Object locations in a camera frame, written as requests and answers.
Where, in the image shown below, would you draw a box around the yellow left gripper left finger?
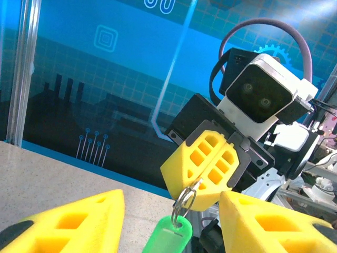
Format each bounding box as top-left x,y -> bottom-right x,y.
0,189 -> 126,253

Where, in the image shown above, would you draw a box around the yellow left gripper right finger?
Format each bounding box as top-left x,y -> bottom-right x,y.
219,190 -> 337,253

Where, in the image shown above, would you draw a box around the metal split keyring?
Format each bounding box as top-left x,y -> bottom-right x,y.
170,185 -> 198,228

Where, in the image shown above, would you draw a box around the green plastic key tag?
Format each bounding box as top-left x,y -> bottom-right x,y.
142,215 -> 194,253

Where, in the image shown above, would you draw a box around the background lab equipment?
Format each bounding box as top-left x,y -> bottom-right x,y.
302,97 -> 337,230

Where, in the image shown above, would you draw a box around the thin black cable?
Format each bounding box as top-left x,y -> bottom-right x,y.
209,49 -> 233,106

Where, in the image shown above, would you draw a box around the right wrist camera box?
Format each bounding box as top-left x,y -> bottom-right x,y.
215,53 -> 320,141

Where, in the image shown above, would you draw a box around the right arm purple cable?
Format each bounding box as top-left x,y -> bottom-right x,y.
219,17 -> 314,82

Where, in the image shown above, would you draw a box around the aluminium enclosure post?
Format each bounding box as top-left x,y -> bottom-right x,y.
5,0 -> 42,148

